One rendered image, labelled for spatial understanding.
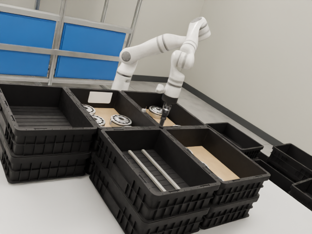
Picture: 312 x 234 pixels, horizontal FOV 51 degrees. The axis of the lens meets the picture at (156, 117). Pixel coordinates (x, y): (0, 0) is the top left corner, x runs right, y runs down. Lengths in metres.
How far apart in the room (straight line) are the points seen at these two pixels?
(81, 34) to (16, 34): 0.62
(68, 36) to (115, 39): 0.54
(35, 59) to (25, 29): 0.30
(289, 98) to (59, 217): 3.70
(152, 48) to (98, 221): 0.97
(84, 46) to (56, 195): 2.40
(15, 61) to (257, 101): 3.10
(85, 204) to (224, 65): 4.08
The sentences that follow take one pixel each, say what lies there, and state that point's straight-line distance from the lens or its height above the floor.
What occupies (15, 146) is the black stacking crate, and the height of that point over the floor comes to 0.86.
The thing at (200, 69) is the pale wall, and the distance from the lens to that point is 5.36.
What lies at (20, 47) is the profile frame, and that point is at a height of 0.60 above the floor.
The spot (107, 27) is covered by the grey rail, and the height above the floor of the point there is 0.91.
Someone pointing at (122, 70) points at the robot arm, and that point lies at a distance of 1.86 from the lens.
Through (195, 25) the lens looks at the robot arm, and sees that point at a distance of 1.67.
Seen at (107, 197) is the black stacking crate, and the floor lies 0.74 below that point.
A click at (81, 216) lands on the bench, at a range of 1.20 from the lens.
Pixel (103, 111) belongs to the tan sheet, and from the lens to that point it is 1.66.
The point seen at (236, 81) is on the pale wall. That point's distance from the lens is 4.90.
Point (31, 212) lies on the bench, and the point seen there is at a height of 0.70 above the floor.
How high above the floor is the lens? 1.49
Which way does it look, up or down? 22 degrees down
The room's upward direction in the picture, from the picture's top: 18 degrees clockwise
